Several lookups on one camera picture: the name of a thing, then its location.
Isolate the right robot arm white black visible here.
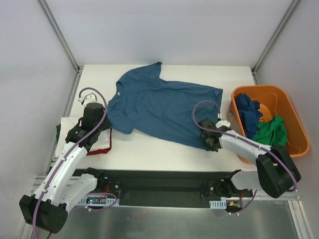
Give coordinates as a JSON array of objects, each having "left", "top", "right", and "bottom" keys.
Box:
[{"left": 195, "top": 118, "right": 301, "bottom": 198}]

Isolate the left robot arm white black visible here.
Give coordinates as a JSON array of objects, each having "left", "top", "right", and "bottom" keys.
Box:
[{"left": 19, "top": 103, "right": 111, "bottom": 234}]

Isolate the white folded t shirt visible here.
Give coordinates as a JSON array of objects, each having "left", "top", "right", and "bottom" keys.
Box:
[{"left": 55, "top": 116, "right": 112, "bottom": 160}]

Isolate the dark green folded t shirt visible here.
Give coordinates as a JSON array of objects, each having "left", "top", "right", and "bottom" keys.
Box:
[{"left": 56, "top": 124, "right": 61, "bottom": 143}]

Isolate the dark blue t shirt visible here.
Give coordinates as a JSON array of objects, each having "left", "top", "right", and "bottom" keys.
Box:
[{"left": 235, "top": 94, "right": 263, "bottom": 139}]

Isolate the orange plastic basket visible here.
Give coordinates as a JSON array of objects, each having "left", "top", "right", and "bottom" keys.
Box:
[{"left": 227, "top": 85, "right": 310, "bottom": 158}]

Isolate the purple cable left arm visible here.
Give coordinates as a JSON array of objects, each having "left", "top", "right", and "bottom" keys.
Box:
[{"left": 32, "top": 87, "right": 119, "bottom": 239}]

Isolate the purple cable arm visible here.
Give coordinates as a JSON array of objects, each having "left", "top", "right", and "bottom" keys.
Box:
[
  {"left": 193, "top": 101, "right": 300, "bottom": 217},
  {"left": 32, "top": 87, "right": 119, "bottom": 239}
]

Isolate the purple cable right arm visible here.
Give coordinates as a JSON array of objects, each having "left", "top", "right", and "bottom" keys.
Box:
[{"left": 193, "top": 101, "right": 300, "bottom": 217}]

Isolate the left aluminium frame post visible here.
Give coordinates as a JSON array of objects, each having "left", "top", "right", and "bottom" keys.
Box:
[{"left": 37, "top": 0, "right": 81, "bottom": 73}]

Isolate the aluminium frame post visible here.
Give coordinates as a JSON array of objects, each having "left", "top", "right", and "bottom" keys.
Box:
[
  {"left": 37, "top": 0, "right": 81, "bottom": 73},
  {"left": 251, "top": 0, "right": 302, "bottom": 76}
]

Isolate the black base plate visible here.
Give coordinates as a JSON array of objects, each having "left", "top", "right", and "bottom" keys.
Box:
[{"left": 69, "top": 168, "right": 255, "bottom": 207}]

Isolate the right grey cable duct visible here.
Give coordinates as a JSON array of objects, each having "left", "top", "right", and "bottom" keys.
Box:
[{"left": 209, "top": 200, "right": 227, "bottom": 210}]

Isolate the grey cable duct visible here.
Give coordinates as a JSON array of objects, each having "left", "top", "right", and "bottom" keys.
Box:
[
  {"left": 209, "top": 200, "right": 227, "bottom": 210},
  {"left": 76, "top": 196, "right": 120, "bottom": 207}
]

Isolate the left grey cable duct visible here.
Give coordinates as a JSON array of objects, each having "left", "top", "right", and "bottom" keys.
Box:
[{"left": 76, "top": 196, "right": 120, "bottom": 207}]

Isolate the right aluminium frame post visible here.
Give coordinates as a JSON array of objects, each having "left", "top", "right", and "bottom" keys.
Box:
[{"left": 251, "top": 0, "right": 302, "bottom": 76}]

